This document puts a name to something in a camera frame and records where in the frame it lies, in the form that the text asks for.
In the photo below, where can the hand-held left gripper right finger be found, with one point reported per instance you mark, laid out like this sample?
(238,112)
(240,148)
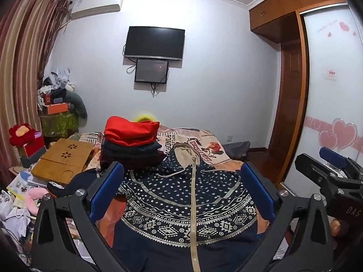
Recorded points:
(256,189)

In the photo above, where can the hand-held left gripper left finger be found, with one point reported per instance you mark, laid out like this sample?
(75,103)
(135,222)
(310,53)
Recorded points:
(109,187)

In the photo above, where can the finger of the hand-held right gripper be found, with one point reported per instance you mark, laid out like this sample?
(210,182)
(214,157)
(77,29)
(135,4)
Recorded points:
(331,154)
(309,167)

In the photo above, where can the navy patterned zip hoodie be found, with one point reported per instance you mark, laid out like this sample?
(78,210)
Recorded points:
(181,198)

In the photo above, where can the person's right hand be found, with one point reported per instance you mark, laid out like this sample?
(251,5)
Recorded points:
(336,227)

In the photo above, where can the dark grey cloth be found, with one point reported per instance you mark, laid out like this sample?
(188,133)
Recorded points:
(236,148)

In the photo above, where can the frosted heart sliding door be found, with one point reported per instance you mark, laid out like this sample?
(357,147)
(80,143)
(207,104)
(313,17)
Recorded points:
(331,104)

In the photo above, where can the bamboo lap desk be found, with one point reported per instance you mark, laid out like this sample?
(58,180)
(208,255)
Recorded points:
(62,161)

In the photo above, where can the red folded garment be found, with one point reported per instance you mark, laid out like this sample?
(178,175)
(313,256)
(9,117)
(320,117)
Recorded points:
(127,131)

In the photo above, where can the printed bed sheet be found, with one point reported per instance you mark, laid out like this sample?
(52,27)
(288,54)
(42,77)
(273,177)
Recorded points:
(209,147)

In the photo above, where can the pink plush toy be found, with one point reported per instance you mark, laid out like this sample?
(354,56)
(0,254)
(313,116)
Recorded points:
(35,197)

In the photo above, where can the yellow fuzzy item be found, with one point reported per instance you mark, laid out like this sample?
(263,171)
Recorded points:
(143,117)

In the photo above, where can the grey storage box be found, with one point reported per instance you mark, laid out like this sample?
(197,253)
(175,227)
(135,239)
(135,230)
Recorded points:
(34,160)

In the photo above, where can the green cloth cover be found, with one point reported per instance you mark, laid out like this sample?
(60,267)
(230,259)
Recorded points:
(58,124)

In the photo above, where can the grey plush toy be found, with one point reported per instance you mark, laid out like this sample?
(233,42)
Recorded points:
(78,103)

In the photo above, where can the pile of papers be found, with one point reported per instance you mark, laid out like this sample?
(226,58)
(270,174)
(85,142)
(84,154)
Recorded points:
(17,192)

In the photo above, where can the orange box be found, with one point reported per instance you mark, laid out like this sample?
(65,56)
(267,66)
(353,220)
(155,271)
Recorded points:
(58,108)

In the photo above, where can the red plush flower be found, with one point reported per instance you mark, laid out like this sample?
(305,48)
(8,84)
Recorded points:
(21,131)

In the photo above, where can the dark bag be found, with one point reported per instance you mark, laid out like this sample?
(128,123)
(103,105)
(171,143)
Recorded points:
(58,95)

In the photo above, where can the pile of white clutter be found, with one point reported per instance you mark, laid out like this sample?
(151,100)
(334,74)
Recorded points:
(59,76)

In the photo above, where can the small black monitor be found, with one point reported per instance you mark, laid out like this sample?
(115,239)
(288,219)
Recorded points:
(150,70)

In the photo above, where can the wooden wardrobe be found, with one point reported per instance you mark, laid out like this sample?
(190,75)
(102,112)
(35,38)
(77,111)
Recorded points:
(283,11)

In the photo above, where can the striped brown curtain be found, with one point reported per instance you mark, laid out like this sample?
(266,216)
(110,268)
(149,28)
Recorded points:
(25,48)

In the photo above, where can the white air conditioner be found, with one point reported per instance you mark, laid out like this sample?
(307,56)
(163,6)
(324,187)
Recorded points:
(96,4)

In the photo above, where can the black wall television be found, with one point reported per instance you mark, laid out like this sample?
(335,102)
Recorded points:
(154,42)

